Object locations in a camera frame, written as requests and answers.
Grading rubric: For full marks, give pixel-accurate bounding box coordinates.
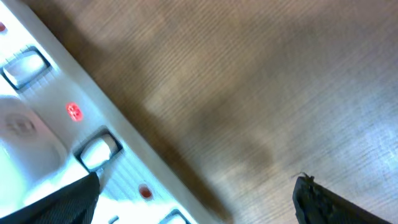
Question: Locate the white charger plug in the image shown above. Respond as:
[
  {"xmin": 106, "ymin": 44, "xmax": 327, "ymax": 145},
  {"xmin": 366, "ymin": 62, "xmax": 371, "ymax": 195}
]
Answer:
[{"xmin": 1, "ymin": 96, "xmax": 68, "ymax": 202}]

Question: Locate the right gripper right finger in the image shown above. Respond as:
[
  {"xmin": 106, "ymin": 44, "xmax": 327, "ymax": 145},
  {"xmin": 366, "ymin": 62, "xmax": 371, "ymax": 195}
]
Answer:
[{"xmin": 292, "ymin": 172, "xmax": 389, "ymax": 224}]

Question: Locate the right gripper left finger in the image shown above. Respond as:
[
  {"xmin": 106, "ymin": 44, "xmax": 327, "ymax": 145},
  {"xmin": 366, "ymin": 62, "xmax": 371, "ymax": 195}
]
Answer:
[{"xmin": 1, "ymin": 172, "xmax": 100, "ymax": 224}]

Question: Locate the white power strip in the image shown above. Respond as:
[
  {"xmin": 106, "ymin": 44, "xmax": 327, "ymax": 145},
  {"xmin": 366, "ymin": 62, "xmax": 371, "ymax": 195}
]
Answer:
[{"xmin": 1, "ymin": 1, "xmax": 221, "ymax": 223}]

